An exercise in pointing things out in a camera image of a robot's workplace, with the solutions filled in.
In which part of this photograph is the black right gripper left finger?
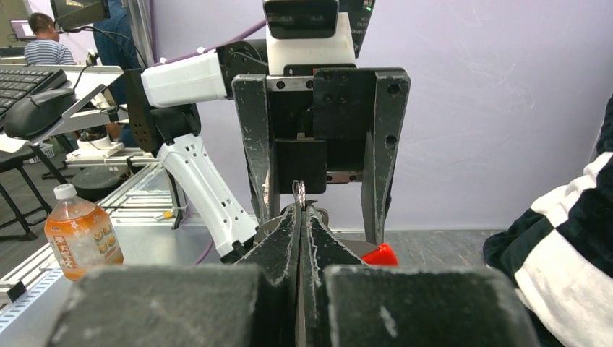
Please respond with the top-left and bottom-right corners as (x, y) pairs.
(47, 206), (300, 346)

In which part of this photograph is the black computer mouse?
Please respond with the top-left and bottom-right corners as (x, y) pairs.
(4, 88), (76, 140)

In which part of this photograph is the silver split keyring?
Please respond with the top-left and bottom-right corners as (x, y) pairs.
(292, 180), (307, 211)

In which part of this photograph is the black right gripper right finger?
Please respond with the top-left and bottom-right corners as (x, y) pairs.
(301, 203), (542, 347)

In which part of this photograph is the black white checkered cloth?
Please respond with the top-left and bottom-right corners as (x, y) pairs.
(483, 105), (612, 346)

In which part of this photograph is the orange labelled bottle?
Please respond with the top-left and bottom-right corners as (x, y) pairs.
(44, 184), (124, 282)

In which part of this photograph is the person in striped shirt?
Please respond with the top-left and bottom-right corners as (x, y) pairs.
(24, 12), (75, 65)

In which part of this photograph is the black computer keyboard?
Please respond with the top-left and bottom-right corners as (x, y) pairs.
(1, 65), (67, 116)

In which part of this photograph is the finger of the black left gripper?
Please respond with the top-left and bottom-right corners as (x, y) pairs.
(232, 74), (280, 225)
(361, 67), (411, 244)

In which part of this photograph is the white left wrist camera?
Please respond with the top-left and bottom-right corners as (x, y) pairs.
(263, 1), (356, 76)

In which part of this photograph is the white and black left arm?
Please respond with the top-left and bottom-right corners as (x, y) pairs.
(127, 38), (411, 264)

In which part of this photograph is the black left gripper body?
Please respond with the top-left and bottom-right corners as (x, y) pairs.
(266, 67), (384, 194)

